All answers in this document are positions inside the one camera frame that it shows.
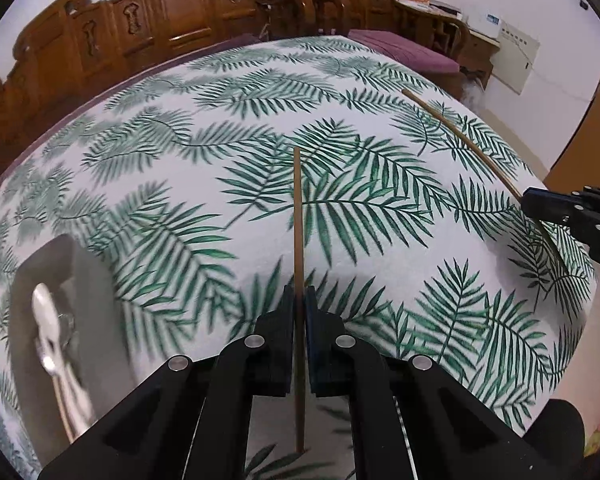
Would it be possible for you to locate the wooden chopstick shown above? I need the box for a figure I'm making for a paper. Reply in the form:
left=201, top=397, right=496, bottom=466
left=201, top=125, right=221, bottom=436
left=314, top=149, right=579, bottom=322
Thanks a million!
left=294, top=146, right=306, bottom=453
left=401, top=88, right=527, bottom=204

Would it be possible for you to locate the white ceramic spoon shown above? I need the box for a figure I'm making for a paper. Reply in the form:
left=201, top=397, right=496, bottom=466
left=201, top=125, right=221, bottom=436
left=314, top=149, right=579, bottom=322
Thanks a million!
left=31, top=283, right=95, bottom=443

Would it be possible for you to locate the grey metal utensil tray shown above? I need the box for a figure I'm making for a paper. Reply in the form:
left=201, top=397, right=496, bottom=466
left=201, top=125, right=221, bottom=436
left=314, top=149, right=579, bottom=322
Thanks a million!
left=8, top=234, right=136, bottom=465

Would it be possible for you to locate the white electrical panel box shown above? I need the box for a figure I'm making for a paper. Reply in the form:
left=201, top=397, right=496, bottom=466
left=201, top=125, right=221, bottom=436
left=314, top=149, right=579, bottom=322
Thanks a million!
left=491, top=22, right=541, bottom=94

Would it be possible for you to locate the wooden side table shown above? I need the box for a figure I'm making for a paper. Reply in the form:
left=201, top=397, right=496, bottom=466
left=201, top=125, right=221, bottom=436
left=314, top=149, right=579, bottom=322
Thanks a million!
left=393, top=1, right=500, bottom=88

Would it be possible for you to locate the leaf-pattern tablecloth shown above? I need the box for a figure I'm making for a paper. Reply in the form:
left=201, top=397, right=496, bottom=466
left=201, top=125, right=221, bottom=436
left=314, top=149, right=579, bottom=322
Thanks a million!
left=0, top=36, right=596, bottom=479

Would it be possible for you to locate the purple armchair cushion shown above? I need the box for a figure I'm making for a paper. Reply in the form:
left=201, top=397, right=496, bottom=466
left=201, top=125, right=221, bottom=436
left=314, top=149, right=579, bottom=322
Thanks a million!
left=348, top=29, right=460, bottom=74

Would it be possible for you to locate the carved wooden sofa bench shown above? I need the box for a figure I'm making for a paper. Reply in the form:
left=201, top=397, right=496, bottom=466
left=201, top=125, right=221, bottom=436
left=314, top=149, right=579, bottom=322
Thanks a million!
left=0, top=0, right=316, bottom=196

